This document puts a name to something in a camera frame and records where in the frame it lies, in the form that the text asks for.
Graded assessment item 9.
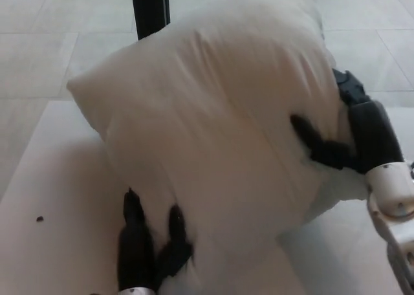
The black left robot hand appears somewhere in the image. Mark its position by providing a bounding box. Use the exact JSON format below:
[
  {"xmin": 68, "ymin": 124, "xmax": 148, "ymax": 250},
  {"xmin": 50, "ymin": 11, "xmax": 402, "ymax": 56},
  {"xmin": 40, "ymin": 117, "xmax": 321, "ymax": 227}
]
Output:
[{"xmin": 116, "ymin": 187, "xmax": 194, "ymax": 292}]

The black metal post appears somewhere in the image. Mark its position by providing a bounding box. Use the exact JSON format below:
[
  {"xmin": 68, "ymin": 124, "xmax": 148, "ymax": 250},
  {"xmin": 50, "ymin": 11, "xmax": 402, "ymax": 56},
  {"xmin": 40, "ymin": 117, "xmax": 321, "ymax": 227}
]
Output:
[{"xmin": 129, "ymin": 0, "xmax": 172, "ymax": 41}]

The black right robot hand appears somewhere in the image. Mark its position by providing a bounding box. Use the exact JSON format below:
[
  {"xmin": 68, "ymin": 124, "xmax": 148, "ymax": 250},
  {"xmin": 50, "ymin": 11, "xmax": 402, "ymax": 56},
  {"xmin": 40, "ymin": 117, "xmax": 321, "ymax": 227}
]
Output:
[{"xmin": 290, "ymin": 68, "xmax": 406, "ymax": 175}]

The white square pillow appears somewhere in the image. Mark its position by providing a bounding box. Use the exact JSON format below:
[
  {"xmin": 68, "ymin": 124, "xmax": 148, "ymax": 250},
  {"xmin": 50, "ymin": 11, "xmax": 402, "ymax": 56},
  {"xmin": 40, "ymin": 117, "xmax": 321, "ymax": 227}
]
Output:
[{"xmin": 66, "ymin": 0, "xmax": 359, "ymax": 295}]

